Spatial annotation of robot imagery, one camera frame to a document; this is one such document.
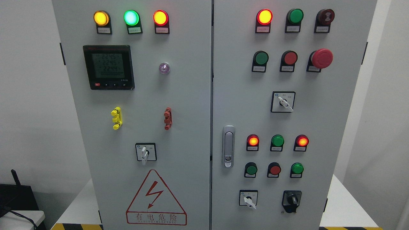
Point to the rotary selector switch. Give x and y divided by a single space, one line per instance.
146 152

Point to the lit green indicator light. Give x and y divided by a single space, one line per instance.
133 22

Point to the yellow indicator light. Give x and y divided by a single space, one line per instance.
103 22

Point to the red terminal clip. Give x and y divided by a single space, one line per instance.
168 118

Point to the lit red indicator lower left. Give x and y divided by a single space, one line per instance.
252 143

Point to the lit red indicator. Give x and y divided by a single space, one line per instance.
301 143
252 143

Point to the clear round lamp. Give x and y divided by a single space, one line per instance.
164 68

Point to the green push button bottom left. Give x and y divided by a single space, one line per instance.
250 170

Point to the green push button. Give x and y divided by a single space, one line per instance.
296 171
250 170

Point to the green indicator lower middle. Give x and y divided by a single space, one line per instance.
277 142

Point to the left grey cabinet door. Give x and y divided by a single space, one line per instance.
183 151

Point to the grey cabinet door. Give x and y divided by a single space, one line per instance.
243 98
183 151

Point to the green push button second row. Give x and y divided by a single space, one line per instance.
260 60

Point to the yellow terminal clip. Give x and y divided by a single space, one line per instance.
116 118

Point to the red push button bottom middle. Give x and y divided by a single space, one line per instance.
274 170

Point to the right grey cabinet door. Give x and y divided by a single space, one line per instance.
243 98

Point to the lit red indicator lower right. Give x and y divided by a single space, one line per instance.
301 143

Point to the red push button second row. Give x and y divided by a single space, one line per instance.
288 60

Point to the red electrical hazard warning sticker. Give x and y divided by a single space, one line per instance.
155 204

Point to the red indicator light top left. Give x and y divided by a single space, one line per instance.
161 22

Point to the red indicator light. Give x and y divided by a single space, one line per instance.
263 21
161 22

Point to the green push button bottom right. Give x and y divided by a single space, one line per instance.
296 171

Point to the black digital power meter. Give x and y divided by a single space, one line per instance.
109 67

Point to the red indicator light top right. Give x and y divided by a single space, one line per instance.
263 21

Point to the red emergency stop button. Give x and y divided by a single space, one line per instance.
319 59

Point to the green button top right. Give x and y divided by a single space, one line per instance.
293 20

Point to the dark red buzzer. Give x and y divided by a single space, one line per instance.
324 19

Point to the black device with antenna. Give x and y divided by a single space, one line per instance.
18 197

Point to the silver door handle lock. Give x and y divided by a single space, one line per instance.
228 141

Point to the upper right rotary switch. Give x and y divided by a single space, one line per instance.
282 101

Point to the lower white rotary switch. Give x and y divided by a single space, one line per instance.
248 198

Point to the black rotary knob switch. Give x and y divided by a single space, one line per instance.
291 200

